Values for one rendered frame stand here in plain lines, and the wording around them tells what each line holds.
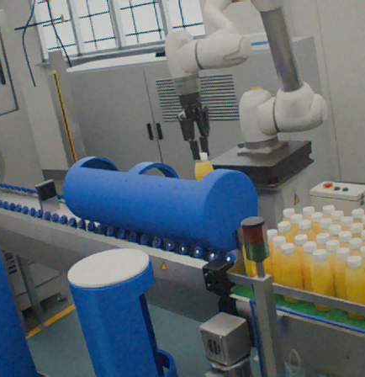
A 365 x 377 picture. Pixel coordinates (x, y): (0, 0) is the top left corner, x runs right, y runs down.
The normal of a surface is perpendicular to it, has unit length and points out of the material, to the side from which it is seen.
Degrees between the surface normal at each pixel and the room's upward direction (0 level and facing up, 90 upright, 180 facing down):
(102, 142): 90
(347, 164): 90
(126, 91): 90
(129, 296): 90
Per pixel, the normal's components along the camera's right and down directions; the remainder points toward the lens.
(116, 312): 0.13, 0.26
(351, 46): -0.62, 0.34
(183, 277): -0.73, 0.00
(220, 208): 0.68, 0.09
